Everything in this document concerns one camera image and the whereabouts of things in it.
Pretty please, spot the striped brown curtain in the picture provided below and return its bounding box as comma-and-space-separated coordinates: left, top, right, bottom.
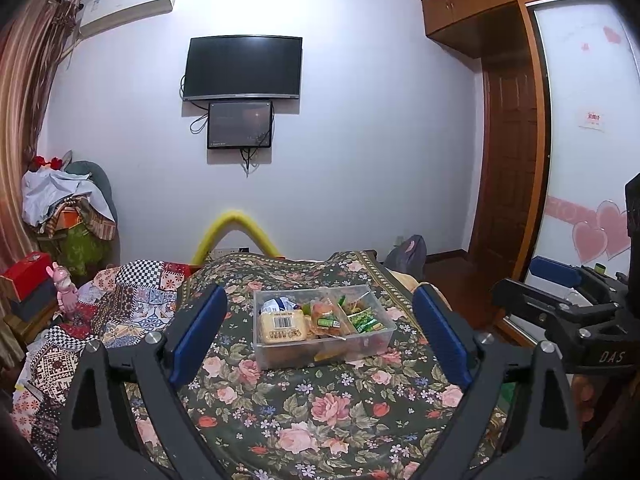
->
0, 0, 80, 270

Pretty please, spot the black wall television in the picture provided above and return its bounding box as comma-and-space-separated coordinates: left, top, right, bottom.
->
182, 35, 303, 101

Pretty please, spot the green pea snack packet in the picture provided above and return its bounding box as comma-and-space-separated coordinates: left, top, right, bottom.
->
342, 295, 384, 334

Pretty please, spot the pink doll toy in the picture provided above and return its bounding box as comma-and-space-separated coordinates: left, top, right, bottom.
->
46, 261, 78, 316

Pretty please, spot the dark bag on floor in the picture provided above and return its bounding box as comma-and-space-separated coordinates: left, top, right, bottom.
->
384, 235, 427, 281

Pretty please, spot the yellow foam bed guard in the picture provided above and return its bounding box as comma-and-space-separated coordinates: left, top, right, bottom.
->
191, 209, 283, 266

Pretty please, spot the white sliding wardrobe door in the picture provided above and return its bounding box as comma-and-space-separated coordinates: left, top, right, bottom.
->
528, 0, 639, 275

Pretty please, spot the orange fried snack bag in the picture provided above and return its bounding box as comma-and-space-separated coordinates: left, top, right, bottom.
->
309, 299, 342, 338

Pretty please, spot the pile of clothes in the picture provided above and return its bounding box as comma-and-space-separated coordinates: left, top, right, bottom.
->
21, 152, 117, 283

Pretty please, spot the red box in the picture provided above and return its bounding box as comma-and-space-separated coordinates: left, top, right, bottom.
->
1, 252, 52, 302

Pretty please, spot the clear plastic storage box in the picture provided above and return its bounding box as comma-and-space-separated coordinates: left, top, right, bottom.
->
253, 285, 396, 370

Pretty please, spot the white air conditioner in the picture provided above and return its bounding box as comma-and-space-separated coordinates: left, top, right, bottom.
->
79, 0, 175, 39

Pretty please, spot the green floral bedspread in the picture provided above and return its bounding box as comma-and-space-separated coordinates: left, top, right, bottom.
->
116, 252, 462, 479

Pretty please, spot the white blue snack bag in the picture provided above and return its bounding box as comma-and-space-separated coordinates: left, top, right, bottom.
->
260, 297, 297, 314

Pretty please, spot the pale bread block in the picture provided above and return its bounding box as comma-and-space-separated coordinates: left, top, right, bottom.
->
259, 310, 308, 344

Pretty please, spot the brown wooden door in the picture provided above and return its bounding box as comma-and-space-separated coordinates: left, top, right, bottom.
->
469, 52, 540, 284

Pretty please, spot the patchwork checkered quilt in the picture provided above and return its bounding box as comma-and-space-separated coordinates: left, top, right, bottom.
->
10, 260, 192, 470

